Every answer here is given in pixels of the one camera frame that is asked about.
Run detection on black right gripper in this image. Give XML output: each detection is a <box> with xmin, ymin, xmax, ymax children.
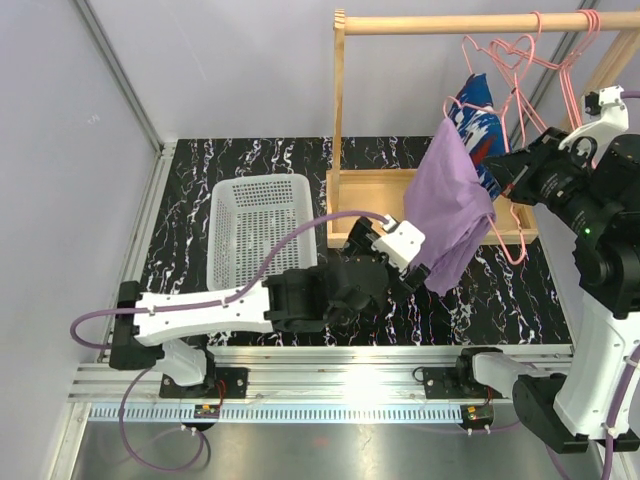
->
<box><xmin>486</xmin><ymin>128</ymin><xmax>617</xmax><ymax>240</ymax></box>

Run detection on purple trousers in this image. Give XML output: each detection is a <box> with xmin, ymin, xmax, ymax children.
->
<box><xmin>403</xmin><ymin>118</ymin><xmax>496</xmax><ymax>296</ymax></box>

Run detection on pink wire hanger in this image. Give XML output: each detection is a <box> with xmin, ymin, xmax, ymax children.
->
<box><xmin>558</xmin><ymin>9</ymin><xmax>596</xmax><ymax>131</ymax></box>
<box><xmin>442</xmin><ymin>84</ymin><xmax>531</xmax><ymax>265</ymax></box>
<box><xmin>562</xmin><ymin>9</ymin><xmax>601</xmax><ymax>131</ymax></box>
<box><xmin>461</xmin><ymin>11</ymin><xmax>542</xmax><ymax>153</ymax></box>

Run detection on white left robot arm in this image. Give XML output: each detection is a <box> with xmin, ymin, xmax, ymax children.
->
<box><xmin>109</xmin><ymin>217</ymin><xmax>430</xmax><ymax>397</ymax></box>

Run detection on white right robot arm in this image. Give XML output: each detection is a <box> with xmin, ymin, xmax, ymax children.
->
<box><xmin>453</xmin><ymin>128</ymin><xmax>639</xmax><ymax>454</ymax></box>

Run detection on blue patterned trousers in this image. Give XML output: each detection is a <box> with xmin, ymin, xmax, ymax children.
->
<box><xmin>448</xmin><ymin>74</ymin><xmax>507</xmax><ymax>201</ymax></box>

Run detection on wooden clothes rack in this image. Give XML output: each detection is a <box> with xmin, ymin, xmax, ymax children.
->
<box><xmin>326</xmin><ymin>8</ymin><xmax>639</xmax><ymax>247</ymax></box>

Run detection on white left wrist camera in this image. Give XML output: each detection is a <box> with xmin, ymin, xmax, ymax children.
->
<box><xmin>372</xmin><ymin>215</ymin><xmax>425</xmax><ymax>272</ymax></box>

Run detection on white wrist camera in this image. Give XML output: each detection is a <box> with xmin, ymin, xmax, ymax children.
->
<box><xmin>559</xmin><ymin>85</ymin><xmax>629</xmax><ymax>151</ymax></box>
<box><xmin>372</xmin><ymin>215</ymin><xmax>425</xmax><ymax>272</ymax></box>

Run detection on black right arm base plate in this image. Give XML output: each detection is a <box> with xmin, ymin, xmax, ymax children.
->
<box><xmin>411</xmin><ymin>366</ymin><xmax>494</xmax><ymax>402</ymax></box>

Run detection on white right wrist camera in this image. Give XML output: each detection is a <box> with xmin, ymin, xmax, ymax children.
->
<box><xmin>559</xmin><ymin>85</ymin><xmax>629</xmax><ymax>151</ymax></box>

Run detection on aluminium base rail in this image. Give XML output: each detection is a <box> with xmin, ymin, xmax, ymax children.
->
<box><xmin>67</xmin><ymin>344</ymin><xmax>576</xmax><ymax>426</ymax></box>

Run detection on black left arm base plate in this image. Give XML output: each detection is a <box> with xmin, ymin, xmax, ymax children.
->
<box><xmin>159</xmin><ymin>367</ymin><xmax>249</xmax><ymax>400</ymax></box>

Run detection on aluminium corner frame post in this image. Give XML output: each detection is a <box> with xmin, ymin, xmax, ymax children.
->
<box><xmin>69</xmin><ymin>0</ymin><xmax>177</xmax><ymax>161</ymax></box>

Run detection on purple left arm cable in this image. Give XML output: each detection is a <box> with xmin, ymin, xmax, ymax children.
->
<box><xmin>69</xmin><ymin>210</ymin><xmax>394</xmax><ymax>474</ymax></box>

